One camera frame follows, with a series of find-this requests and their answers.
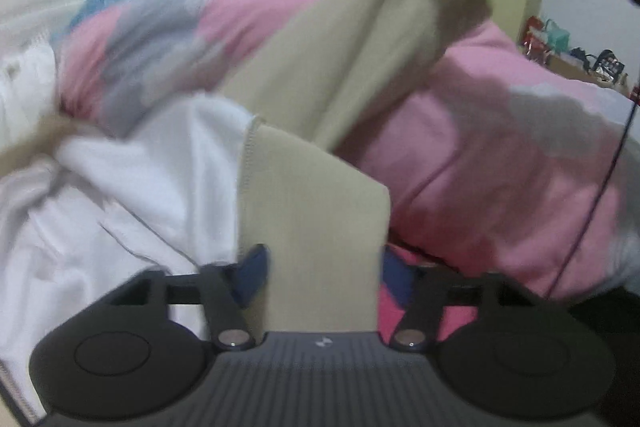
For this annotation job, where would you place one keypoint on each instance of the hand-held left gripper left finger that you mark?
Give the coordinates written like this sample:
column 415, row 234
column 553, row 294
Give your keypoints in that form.
column 252, row 274

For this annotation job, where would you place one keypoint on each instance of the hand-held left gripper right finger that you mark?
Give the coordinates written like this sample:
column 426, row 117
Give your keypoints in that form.
column 397, row 272

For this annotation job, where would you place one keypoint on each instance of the dark blue bag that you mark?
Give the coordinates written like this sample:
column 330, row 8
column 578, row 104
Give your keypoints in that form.
column 609, row 64

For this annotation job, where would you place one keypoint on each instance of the beige zip jacket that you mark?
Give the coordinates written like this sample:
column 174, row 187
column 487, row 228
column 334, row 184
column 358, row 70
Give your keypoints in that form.
column 310, row 232

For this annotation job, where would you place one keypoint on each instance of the pink and grey quilt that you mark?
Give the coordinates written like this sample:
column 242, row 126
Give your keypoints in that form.
column 475, row 157

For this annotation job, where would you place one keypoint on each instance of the pink floral blanket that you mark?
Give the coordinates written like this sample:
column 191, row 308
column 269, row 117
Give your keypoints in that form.
column 386, row 314

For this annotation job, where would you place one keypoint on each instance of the teal gift bag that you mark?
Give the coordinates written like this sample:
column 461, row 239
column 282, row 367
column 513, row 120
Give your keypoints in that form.
column 556, row 36

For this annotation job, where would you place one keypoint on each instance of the white garment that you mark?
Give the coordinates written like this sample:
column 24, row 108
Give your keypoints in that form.
column 25, row 82

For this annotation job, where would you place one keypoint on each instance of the red gift bag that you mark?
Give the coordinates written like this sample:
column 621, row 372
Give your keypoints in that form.
column 532, row 34

